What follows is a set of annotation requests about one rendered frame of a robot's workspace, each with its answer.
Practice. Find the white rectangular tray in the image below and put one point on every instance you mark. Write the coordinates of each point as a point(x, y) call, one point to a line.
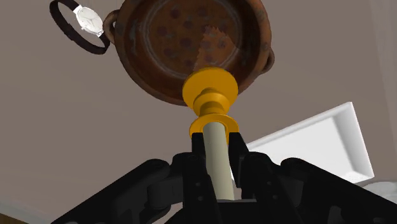
point(325, 139)

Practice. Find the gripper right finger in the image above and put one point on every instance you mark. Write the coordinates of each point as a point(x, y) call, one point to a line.
point(279, 189)

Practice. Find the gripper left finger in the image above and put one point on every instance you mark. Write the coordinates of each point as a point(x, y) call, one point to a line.
point(173, 192)

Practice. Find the rusty brown colander bowl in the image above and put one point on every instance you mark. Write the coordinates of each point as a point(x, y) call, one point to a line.
point(173, 40)

